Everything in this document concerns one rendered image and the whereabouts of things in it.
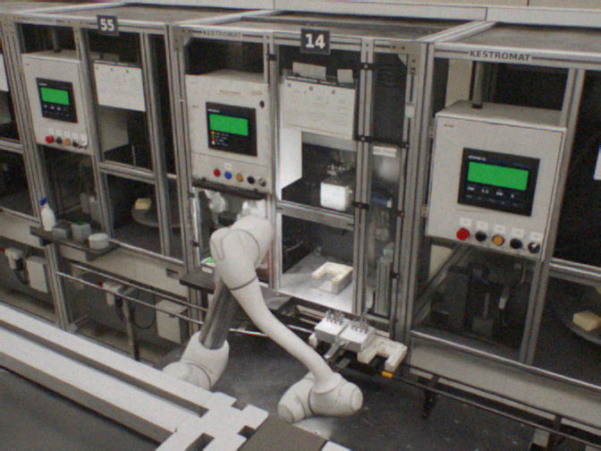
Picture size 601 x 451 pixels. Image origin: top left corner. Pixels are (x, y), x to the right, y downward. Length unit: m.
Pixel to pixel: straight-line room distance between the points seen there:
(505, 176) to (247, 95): 1.06
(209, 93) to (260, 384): 1.22
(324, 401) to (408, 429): 0.50
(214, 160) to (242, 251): 0.86
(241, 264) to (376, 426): 0.88
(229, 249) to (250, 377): 0.87
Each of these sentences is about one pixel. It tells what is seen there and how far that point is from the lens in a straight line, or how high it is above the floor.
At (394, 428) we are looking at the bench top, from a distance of 2.47.
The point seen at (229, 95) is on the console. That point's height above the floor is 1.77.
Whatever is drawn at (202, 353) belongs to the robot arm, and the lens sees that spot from 2.38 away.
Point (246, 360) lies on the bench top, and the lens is 2.78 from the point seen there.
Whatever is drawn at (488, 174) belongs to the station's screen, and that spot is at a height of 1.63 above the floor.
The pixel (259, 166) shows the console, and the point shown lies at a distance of 2.61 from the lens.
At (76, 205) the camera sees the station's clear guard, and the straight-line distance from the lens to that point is 3.58.
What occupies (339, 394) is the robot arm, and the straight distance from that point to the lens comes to 2.05.
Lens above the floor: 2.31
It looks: 24 degrees down
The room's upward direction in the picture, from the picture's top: straight up
